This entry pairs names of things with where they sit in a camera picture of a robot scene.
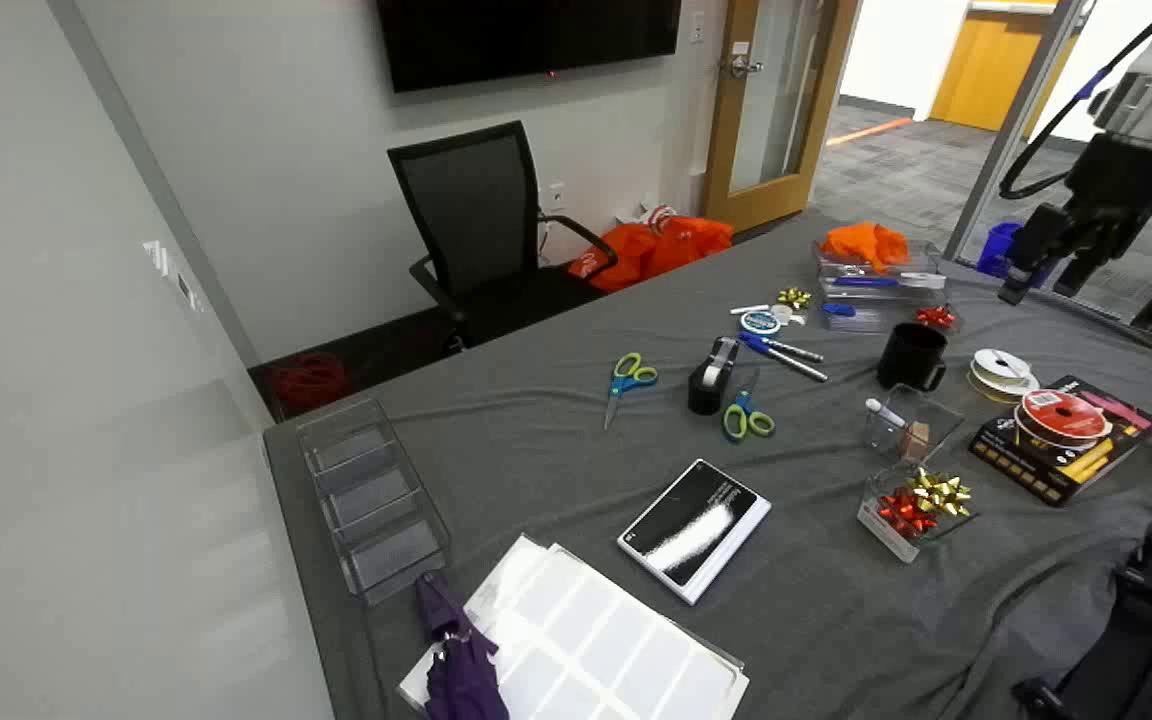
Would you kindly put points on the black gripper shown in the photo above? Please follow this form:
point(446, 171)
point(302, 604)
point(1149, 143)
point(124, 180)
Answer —
point(1120, 180)

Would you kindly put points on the clear acrylic container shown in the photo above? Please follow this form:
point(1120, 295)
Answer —
point(937, 416)

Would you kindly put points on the blue bin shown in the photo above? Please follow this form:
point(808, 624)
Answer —
point(996, 251)

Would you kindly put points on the white ribbon roll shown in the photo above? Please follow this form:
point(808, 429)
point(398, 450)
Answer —
point(1002, 374)

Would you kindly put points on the red gift bow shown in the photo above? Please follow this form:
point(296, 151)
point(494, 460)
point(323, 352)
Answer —
point(937, 316)

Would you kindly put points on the red ribbon spool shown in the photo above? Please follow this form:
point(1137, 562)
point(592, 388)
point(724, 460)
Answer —
point(1063, 416)

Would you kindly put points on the black mug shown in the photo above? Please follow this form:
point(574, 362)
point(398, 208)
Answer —
point(911, 356)

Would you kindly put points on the orange cloth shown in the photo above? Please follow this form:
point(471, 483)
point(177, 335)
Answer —
point(864, 245)

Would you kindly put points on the red box with items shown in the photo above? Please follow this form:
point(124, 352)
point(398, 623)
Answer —
point(1069, 470)

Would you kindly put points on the small blue object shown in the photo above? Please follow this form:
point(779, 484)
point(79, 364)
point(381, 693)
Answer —
point(839, 314)

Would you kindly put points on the wooden block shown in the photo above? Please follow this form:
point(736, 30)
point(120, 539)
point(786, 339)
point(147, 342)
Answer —
point(919, 442)

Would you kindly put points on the large gold gift bow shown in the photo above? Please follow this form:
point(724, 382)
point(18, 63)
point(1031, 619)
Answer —
point(940, 495)

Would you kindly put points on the small gold gift bow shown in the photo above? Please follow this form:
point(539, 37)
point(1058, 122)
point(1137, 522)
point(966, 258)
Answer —
point(798, 299)

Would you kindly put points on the metal bolts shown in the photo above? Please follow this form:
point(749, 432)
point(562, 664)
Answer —
point(798, 364)

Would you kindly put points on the red gift bows cluster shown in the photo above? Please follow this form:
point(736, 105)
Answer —
point(904, 513)

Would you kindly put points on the white and teal tape roll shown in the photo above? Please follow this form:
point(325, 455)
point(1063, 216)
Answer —
point(764, 316)

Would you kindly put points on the blue green scissors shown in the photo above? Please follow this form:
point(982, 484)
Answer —
point(628, 374)
point(746, 420)

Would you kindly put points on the wooden door with glass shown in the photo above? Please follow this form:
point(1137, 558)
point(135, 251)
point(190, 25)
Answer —
point(722, 132)

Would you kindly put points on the black tape dispenser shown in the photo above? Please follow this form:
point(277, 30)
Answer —
point(709, 382)

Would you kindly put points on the orange fabric bag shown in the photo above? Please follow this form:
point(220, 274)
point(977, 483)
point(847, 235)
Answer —
point(657, 251)

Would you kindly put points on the black and white flat box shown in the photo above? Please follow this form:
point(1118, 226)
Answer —
point(693, 527)

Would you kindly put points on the grey tablecloth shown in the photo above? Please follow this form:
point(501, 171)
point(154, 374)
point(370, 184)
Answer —
point(788, 624)

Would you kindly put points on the black mesh office chair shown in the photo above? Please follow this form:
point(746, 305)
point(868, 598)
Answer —
point(477, 212)

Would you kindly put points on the purple crumpled cloth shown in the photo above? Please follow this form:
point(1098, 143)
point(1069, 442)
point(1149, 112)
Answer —
point(458, 664)

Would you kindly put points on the clear acrylic tiered tray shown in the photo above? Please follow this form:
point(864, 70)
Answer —
point(370, 507)

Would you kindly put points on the metal frame post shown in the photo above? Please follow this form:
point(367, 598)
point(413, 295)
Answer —
point(1011, 125)

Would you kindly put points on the black wall television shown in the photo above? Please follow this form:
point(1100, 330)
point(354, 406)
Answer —
point(522, 37)

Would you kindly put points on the white wall plate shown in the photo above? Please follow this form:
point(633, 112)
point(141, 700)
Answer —
point(167, 266)

